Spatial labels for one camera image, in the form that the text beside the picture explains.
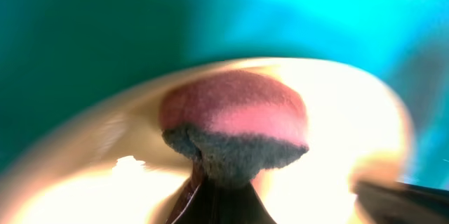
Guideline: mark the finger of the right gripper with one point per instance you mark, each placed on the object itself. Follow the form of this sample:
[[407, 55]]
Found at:
[[409, 204]]

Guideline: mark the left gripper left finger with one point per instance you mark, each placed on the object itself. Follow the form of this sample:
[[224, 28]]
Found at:
[[197, 201]]

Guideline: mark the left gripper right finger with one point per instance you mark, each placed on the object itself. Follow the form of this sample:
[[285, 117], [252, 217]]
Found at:
[[241, 205]]

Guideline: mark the yellow-green plate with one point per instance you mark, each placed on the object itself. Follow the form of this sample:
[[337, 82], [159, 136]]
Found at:
[[111, 165]]

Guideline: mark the teal plastic tray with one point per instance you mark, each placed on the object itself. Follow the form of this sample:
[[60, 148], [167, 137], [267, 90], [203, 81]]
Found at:
[[61, 56]]

